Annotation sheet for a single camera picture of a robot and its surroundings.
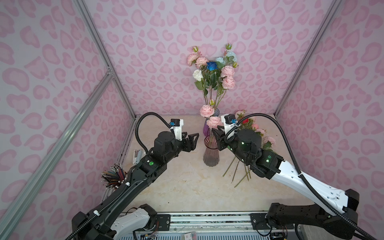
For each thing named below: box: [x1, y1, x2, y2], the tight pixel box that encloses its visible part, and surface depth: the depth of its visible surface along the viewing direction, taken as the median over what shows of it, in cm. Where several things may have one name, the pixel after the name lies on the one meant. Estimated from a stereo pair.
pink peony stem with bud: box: [215, 65, 236, 106], surface depth 82 cm
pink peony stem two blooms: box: [200, 104, 223, 148], surface depth 76 cm
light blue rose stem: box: [215, 43, 239, 68], surface depth 85 cm
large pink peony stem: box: [187, 45, 209, 104], surface depth 86 cm
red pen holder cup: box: [101, 162, 128, 190], surface depth 75 cm
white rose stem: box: [192, 69, 208, 105], surface depth 78 cm
